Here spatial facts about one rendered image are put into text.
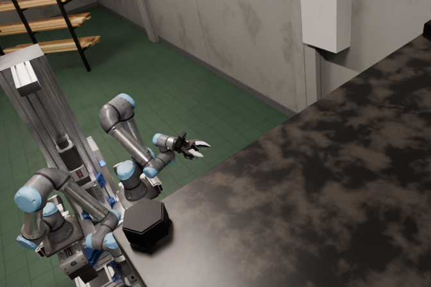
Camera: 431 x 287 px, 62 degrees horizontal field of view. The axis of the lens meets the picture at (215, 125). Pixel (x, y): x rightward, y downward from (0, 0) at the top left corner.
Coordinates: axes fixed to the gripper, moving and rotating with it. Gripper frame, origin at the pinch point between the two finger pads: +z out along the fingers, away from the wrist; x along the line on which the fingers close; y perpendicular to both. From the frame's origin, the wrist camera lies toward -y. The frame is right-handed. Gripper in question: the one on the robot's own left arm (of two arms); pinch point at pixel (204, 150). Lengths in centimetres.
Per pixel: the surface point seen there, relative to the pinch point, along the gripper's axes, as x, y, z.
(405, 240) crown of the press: 52, -62, 99
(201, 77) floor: -269, 184, -240
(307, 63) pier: -189, 78, -21
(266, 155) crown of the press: 40, -61, 65
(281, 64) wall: -221, 107, -67
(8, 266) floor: 93, 134, -214
